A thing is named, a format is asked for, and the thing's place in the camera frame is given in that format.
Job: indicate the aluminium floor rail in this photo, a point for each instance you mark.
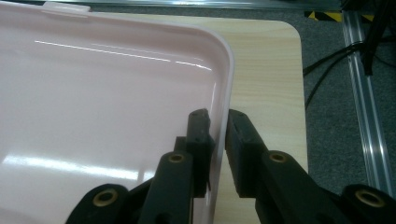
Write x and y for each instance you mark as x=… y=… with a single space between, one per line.
x=365 y=118

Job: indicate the aluminium rail along table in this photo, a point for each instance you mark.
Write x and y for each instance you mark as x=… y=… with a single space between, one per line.
x=202 y=3

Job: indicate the yellow black hazard tape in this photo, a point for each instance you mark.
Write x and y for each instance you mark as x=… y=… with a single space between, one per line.
x=323 y=15

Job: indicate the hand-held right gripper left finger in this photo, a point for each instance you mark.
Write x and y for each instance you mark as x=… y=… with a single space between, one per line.
x=200 y=155

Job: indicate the black metal stand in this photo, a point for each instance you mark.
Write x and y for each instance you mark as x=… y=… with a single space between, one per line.
x=375 y=31

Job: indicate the pink plastic box lid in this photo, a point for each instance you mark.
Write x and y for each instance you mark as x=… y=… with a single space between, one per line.
x=93 y=102

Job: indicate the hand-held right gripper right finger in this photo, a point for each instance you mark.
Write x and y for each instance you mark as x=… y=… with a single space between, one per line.
x=246 y=158

